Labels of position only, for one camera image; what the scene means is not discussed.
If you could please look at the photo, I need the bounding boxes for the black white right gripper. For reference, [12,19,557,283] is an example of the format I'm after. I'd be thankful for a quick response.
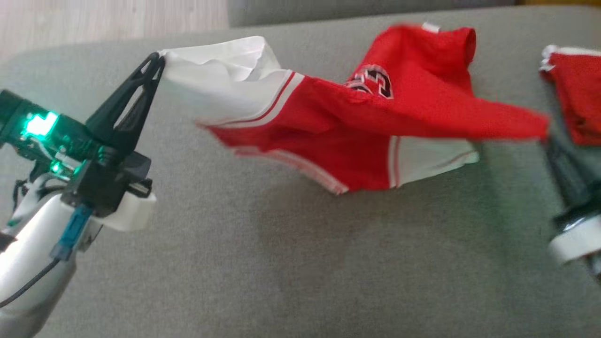
[545,136,601,282]

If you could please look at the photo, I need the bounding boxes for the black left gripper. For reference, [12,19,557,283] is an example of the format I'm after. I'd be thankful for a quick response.
[0,53,166,178]

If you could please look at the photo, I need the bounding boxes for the red white striped jersey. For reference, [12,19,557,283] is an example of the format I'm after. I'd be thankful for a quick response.
[159,21,551,196]

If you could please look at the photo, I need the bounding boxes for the folded plain red garment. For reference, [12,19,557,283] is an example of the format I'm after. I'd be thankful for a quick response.
[539,44,601,146]

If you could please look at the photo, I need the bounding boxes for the large grey sofa seat cushion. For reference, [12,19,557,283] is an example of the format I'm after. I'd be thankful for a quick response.
[0,5,601,338]

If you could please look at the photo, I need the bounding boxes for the small grey sofa cushion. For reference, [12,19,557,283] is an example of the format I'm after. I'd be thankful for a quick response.
[228,0,517,27]

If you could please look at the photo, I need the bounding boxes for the blue left camera cable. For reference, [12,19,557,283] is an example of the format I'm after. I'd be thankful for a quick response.
[0,204,95,310]

